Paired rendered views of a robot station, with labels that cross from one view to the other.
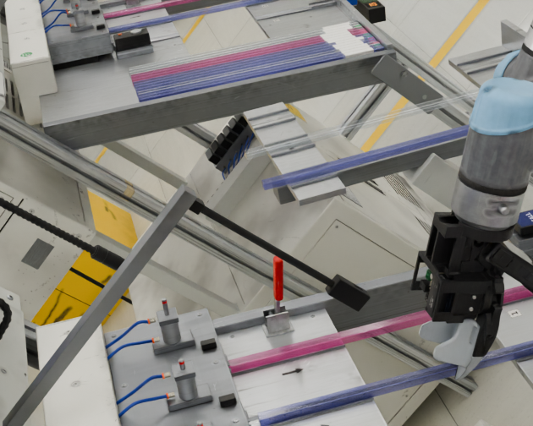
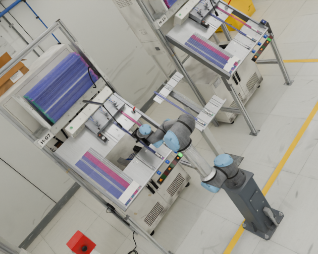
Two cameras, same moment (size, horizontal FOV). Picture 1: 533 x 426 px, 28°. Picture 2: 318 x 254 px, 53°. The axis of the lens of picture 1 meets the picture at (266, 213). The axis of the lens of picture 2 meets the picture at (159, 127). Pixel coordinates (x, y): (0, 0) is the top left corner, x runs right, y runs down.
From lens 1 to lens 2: 1.81 m
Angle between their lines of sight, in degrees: 44
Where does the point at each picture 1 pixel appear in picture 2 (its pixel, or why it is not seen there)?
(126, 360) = (108, 101)
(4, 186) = (156, 37)
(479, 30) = (316, 65)
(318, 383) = (125, 124)
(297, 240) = (199, 83)
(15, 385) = (91, 94)
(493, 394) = (216, 131)
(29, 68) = (177, 18)
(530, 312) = not seen: hidden behind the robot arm
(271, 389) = (120, 119)
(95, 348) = (106, 96)
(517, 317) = not seen: hidden behind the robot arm
